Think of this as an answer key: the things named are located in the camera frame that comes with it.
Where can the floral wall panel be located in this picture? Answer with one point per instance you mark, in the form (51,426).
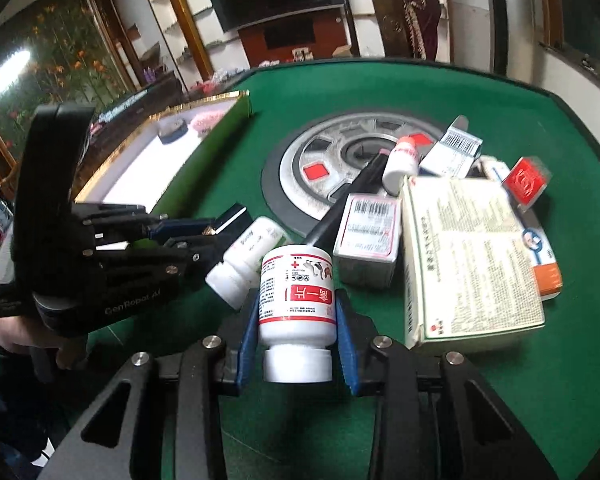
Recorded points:
(55,60)

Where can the long white blue ointment box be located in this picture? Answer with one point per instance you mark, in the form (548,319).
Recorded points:
(542,260)

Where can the dark wooden chair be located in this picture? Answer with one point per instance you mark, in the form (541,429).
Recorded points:
(380,25)

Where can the white wall shelf unit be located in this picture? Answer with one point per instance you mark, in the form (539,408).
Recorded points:
(175,20)

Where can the small red medicine box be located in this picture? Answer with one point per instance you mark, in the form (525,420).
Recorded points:
(525,182)

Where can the window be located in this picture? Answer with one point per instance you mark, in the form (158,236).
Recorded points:
(580,25)

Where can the maroon fringed cloth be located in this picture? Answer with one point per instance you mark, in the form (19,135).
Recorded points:
(425,20)

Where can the pink barcode medicine box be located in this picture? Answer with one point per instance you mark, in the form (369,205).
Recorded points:
(367,230)

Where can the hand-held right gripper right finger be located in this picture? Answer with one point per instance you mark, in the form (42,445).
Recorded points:
(347,347)

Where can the pink fluffy item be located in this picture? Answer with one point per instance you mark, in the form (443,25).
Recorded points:
(207,122)

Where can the green storage box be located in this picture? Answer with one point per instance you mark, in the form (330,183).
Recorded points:
(215,160)

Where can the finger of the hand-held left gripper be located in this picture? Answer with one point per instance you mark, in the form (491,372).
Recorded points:
(180,227)
(200,252)

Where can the small white bottle red cap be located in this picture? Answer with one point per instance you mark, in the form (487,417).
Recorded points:
(399,167)

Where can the white red label medicine bottle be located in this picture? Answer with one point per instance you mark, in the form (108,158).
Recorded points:
(295,310)

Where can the colourful clutter pile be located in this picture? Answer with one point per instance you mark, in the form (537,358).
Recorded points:
(220,77)

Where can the round grey table centre panel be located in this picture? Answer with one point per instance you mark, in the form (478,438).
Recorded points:
(320,170)

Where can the person's left hand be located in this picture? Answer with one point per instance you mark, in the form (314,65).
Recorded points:
(10,335)

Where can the standing air conditioner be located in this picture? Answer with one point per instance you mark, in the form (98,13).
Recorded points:
(495,10)

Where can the wall power socket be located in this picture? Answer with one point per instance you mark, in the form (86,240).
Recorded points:
(302,53)

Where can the small cardboard box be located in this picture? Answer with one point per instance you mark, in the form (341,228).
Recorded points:
(341,51)

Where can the large cream medicine box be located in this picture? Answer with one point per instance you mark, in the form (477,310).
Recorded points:
(470,260)

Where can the plain white medicine bottle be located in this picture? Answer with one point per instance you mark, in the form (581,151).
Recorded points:
(245,260)

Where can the red-brown television cabinet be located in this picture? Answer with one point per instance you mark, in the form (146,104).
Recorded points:
(260,45)

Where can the blue white medicine box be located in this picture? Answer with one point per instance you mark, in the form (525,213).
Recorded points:
(452,152)

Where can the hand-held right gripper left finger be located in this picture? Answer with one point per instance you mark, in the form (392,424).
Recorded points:
(247,345)

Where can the black side table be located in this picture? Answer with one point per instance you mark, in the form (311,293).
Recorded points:
(130,105)

